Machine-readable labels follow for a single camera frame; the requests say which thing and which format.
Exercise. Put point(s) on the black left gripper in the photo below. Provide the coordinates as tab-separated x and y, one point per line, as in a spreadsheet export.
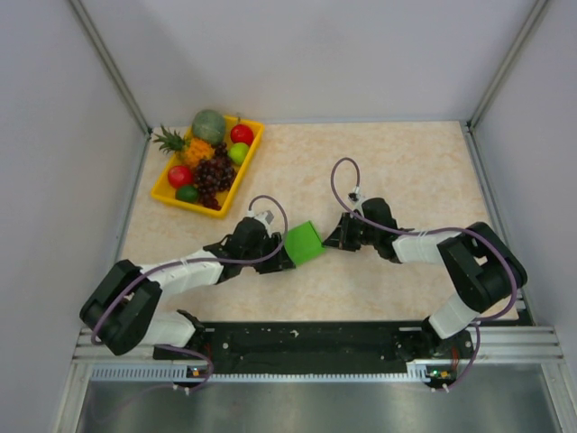
280	262

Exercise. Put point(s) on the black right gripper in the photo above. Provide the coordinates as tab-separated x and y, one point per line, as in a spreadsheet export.
340	238

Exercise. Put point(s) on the green paper box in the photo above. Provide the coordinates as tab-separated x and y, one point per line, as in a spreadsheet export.
303	243

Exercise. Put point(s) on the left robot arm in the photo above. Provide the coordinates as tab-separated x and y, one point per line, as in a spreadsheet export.
125	310

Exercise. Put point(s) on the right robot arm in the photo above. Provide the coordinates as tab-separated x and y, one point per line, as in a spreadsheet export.
481	267

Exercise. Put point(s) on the purple grape bunch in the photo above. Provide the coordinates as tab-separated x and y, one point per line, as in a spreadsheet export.
214	176

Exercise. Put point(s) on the green lime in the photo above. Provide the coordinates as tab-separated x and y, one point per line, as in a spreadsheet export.
187	193

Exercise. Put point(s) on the green apple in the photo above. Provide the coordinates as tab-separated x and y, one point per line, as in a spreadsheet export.
238	152

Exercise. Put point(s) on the red pomegranate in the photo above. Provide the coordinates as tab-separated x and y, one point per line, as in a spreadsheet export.
180	176

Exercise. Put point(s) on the red apple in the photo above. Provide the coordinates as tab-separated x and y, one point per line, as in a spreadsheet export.
242	133

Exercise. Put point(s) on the yellow plastic tray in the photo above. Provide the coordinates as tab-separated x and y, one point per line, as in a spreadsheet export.
164	193

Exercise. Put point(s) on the pineapple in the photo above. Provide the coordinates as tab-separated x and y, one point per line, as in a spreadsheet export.
190	150

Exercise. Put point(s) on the green melon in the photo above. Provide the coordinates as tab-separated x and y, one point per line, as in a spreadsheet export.
209	125

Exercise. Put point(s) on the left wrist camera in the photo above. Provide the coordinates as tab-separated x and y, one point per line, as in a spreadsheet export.
265	217

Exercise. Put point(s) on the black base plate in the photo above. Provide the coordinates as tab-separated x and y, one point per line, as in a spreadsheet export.
325	347

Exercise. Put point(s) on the white slotted cable duct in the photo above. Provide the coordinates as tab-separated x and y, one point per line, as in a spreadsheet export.
182	373

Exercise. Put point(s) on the aluminium frame rail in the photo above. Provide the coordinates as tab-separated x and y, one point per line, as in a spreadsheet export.
499	345

